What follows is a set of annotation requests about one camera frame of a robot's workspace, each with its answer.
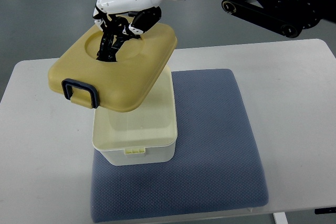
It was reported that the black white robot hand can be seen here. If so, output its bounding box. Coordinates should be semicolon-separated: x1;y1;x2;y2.
92;0;180;62

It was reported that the yellow storage box lid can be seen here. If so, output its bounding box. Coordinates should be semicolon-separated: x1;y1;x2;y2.
48;23;177;112

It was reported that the white storage box base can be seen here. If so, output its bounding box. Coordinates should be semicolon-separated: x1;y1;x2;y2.
92;67;177;166

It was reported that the blue grey fabric cushion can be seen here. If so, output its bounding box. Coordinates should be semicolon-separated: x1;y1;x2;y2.
91;69;269;223

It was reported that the white table leg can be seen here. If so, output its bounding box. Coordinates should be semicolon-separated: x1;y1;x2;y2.
273;212;289;224

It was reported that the black bracket under table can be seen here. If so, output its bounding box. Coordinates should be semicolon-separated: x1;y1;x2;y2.
314;207;336;215

